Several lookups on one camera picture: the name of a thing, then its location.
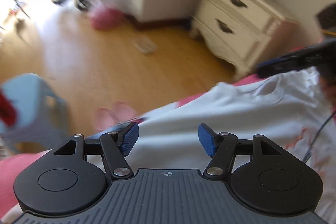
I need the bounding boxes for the pink bag in plastic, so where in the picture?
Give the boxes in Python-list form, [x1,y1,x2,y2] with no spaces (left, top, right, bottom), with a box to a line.
[88,0,129,31]

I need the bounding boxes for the pink slippers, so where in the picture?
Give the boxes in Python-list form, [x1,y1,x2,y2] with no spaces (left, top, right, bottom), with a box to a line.
[93,101,138,131]

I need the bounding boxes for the cream two-drawer nightstand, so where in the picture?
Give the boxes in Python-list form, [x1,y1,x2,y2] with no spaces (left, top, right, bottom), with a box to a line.
[190,0,298,81]

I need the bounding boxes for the light blue plastic stool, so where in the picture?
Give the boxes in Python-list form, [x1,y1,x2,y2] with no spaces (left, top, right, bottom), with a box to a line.
[1,73,70,153]

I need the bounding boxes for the black cable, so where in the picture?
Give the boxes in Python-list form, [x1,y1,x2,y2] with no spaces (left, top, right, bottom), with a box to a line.
[301,110,336,164]

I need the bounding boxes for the white sweatshirt orange bear outline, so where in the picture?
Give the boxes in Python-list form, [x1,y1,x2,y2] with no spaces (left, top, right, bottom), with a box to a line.
[126,68,335,223]

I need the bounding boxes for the pink floral bed blanket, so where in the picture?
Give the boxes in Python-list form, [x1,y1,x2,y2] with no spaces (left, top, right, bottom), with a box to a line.
[0,73,263,223]

